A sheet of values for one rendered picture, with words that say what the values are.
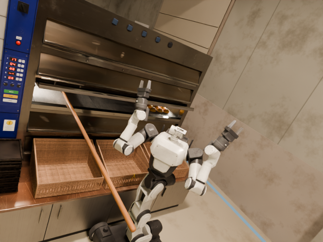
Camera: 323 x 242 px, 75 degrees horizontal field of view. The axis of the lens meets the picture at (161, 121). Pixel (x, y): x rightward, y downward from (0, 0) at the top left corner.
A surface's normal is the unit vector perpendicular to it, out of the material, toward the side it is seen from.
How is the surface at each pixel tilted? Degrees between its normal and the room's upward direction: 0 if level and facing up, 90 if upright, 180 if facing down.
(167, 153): 90
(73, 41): 70
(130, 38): 90
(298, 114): 90
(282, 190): 90
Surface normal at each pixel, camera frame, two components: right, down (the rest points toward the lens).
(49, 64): 0.63, 0.17
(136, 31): 0.54, 0.50
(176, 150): 0.04, -0.45
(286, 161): -0.77, -0.09
